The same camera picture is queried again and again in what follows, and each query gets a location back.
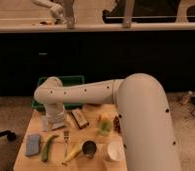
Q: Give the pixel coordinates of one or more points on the green cucumber toy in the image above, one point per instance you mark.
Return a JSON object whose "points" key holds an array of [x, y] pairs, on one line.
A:
{"points": [[46, 148]]}

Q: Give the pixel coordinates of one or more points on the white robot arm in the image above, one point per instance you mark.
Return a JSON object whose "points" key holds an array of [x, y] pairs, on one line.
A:
{"points": [[144, 115]]}

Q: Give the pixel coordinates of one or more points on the metal cup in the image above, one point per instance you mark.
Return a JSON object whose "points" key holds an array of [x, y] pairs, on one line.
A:
{"points": [[89, 148]]}

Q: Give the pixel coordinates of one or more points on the blue sponge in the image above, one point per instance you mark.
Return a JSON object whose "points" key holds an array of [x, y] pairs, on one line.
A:
{"points": [[33, 145]]}

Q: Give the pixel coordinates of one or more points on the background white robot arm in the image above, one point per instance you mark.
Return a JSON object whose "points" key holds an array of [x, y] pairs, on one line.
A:
{"points": [[55, 7]]}

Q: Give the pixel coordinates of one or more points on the black chair wheel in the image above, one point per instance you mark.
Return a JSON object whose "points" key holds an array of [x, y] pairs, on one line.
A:
{"points": [[11, 136]]}

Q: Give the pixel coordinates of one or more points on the green lettuce toy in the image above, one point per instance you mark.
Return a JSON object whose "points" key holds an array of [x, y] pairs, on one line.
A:
{"points": [[104, 127]]}

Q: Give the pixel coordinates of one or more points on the wooden shelf rail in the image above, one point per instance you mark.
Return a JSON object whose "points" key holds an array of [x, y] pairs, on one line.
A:
{"points": [[18, 16]]}

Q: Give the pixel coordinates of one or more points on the grey cloth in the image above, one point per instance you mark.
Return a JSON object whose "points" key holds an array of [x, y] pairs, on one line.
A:
{"points": [[44, 123]]}

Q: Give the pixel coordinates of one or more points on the brown chocolate bar box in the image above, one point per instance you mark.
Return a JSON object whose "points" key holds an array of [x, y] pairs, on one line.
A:
{"points": [[80, 119]]}

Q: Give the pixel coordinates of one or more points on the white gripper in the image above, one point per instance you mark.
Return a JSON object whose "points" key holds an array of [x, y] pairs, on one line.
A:
{"points": [[55, 121]]}

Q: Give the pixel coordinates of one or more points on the metal fork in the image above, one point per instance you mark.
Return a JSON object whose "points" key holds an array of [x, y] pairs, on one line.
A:
{"points": [[66, 140]]}

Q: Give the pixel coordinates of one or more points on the green plastic tray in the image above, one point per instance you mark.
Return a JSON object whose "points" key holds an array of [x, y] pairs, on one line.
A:
{"points": [[67, 81]]}

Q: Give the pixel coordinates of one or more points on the yellow banana toy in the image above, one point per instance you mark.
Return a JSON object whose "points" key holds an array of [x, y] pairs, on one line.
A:
{"points": [[76, 150]]}

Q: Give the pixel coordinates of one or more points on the white paper cup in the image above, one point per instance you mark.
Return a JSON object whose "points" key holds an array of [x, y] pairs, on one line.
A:
{"points": [[114, 151]]}

